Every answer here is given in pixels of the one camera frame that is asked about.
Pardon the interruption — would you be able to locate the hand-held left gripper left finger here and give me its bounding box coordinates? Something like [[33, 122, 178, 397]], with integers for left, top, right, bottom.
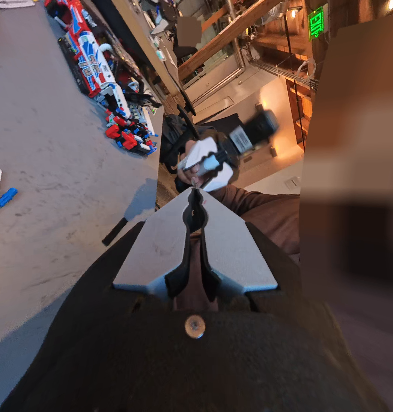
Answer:
[[113, 187, 195, 300]]

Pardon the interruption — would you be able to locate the blue brick pin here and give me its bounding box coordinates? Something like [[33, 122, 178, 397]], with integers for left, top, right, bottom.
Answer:
[[0, 188, 19, 208]]

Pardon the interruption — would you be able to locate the toy brick race car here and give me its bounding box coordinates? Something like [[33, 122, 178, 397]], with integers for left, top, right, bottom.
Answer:
[[44, 0, 165, 158]]

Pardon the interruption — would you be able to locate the green exit sign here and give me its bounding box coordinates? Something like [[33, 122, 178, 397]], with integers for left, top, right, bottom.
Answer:
[[307, 6, 325, 42]]

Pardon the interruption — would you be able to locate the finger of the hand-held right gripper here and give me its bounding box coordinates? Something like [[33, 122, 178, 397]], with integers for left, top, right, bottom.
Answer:
[[177, 136, 218, 172], [197, 162, 234, 192]]

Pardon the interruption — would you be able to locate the grey desk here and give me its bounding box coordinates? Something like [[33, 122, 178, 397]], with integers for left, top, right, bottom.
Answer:
[[0, 0, 165, 403]]

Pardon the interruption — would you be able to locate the wooden ceiling beam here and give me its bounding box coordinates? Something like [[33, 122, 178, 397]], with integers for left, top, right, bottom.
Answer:
[[178, 0, 282, 82]]

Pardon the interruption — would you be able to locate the person's right forearm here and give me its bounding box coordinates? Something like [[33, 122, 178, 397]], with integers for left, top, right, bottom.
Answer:
[[209, 185, 301, 258]]

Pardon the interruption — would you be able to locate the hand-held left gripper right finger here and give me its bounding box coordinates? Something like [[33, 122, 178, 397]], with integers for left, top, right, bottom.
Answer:
[[196, 189, 278, 302]]

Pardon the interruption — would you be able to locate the person's right hand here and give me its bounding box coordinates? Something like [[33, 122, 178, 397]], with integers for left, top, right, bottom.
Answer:
[[176, 164, 204, 189]]

